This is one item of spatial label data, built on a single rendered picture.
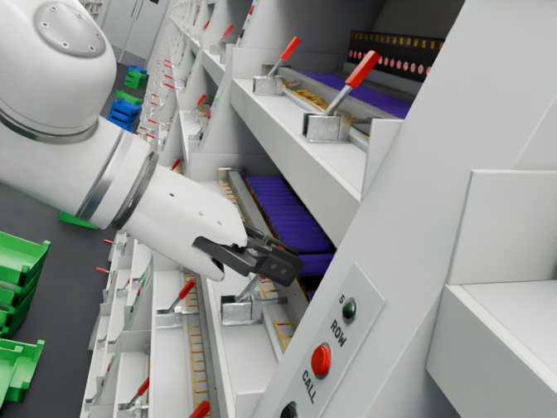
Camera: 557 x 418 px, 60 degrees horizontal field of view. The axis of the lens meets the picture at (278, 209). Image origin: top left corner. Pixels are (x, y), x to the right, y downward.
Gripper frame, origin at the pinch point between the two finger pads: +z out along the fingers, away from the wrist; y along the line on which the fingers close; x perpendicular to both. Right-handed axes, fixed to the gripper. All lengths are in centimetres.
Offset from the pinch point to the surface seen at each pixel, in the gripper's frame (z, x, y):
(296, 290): 4.1, -2.2, -0.7
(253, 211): 3.5, -2.6, -22.7
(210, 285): -1.9, -8.4, -6.6
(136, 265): 5, -47, -82
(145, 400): 8, -45, -29
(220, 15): -6, 23, -115
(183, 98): -3, -4, -114
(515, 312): -4.0, 11.8, 27.8
